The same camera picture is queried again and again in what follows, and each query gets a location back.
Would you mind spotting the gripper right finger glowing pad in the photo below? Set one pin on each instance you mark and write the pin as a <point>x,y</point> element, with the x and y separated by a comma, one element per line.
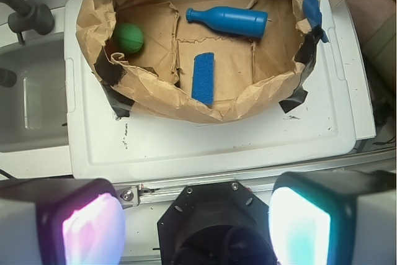
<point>334,217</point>

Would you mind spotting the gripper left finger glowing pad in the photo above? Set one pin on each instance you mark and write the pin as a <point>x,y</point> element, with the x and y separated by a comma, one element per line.
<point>61,221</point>

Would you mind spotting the blue plastic bottle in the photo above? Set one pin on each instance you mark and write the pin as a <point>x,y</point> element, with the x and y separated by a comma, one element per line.
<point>231,20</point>

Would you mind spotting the white toy sink basin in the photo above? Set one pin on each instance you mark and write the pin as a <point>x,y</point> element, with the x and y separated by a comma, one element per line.
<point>34,134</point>

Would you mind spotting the white plastic lid board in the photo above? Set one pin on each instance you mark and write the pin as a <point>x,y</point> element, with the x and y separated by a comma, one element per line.
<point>336,114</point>

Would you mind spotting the blue sponge strip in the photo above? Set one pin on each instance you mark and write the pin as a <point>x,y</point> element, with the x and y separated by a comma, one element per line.
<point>203,78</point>

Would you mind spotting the green ball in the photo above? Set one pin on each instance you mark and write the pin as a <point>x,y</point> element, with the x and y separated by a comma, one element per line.
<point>128,38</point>

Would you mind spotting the grey toy faucet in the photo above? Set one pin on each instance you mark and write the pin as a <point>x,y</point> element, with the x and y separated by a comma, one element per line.
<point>27,16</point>

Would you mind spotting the blue tape piece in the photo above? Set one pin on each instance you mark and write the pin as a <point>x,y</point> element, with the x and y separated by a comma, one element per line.
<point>311,9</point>

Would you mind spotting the brown paper bag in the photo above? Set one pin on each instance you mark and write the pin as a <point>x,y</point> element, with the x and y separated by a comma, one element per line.
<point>250,74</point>

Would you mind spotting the black octagonal mount plate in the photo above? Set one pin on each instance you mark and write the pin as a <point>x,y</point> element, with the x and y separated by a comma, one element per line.
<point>218,223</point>

